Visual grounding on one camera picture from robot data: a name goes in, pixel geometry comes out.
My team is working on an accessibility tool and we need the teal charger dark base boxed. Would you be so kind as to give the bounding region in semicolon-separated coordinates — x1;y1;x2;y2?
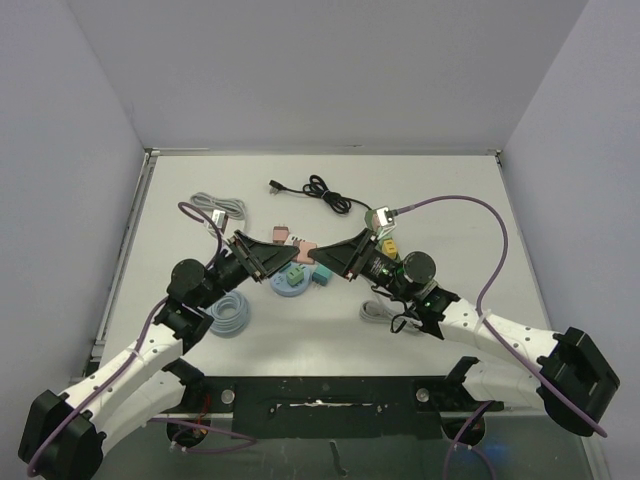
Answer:
311;264;333;287

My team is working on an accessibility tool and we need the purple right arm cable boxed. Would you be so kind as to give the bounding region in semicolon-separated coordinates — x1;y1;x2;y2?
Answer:
392;194;609;480

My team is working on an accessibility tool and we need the mint green charger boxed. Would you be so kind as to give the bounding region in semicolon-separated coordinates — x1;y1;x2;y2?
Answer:
286;265;306;287

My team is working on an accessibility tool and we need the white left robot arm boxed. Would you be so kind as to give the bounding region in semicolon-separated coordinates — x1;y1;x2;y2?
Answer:
18;232;299;479

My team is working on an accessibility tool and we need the green power strip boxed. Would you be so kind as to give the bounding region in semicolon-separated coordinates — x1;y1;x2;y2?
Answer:
364;210;380;233

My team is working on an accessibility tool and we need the grey cable bundle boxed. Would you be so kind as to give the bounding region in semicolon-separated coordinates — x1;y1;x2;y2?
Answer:
189;191;247;221

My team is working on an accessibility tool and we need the small pink charger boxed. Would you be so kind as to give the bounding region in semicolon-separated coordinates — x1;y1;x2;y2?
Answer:
295;241;317;265

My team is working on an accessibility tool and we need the round blue power socket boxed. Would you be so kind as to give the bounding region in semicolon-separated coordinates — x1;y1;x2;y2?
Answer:
269;269;311;298

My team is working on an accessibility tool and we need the yellow charger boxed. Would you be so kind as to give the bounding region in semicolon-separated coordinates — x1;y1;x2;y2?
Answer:
380;238;398;260

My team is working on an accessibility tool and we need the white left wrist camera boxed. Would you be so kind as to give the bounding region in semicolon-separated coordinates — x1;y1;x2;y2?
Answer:
211;209;229;233

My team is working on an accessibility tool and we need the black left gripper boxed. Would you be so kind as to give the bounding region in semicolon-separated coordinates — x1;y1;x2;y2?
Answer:
198;230;299;310

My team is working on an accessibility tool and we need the black coiled power cord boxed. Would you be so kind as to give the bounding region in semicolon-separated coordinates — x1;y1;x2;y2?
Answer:
268;173;374;217

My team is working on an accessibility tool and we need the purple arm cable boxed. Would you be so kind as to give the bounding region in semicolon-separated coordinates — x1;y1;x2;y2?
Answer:
392;194;609;480
25;202;259;476

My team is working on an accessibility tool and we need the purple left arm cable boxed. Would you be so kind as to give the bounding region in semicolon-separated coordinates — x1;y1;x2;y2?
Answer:
25;202;259;476

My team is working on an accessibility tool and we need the white coiled strip cord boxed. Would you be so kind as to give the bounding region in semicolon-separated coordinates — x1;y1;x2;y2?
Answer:
359;298;421;334

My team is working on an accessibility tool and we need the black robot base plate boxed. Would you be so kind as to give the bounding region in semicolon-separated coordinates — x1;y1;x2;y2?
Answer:
169;376;481;440

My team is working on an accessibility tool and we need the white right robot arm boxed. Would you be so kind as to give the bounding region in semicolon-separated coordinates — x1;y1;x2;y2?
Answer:
309;230;620;436

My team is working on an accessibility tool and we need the white USB power strip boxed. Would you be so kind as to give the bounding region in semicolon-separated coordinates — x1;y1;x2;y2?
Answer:
285;234;306;247

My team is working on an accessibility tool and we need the coiled blue power cord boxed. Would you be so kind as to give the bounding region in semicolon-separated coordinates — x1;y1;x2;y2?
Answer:
207;292;251;340

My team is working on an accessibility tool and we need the aluminium frame rail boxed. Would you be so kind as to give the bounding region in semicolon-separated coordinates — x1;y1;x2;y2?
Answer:
36;449;71;480

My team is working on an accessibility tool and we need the pink charger near strip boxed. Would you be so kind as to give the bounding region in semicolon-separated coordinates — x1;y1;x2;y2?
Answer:
272;225;290;245

